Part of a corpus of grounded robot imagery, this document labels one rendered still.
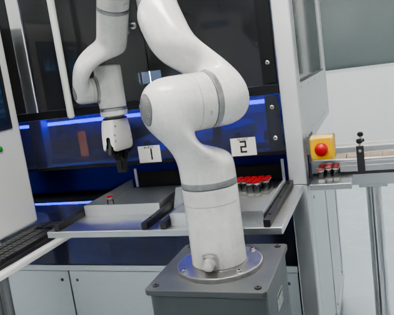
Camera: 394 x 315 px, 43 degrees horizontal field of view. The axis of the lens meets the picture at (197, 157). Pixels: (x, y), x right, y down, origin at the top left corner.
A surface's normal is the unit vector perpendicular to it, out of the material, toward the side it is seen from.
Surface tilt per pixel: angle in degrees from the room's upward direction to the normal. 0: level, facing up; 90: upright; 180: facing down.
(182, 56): 120
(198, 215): 90
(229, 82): 60
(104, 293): 90
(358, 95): 90
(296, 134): 90
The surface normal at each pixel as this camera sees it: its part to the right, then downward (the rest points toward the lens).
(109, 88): 0.30, 0.11
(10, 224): 0.93, -0.06
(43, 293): -0.32, 0.21
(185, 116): 0.56, 0.15
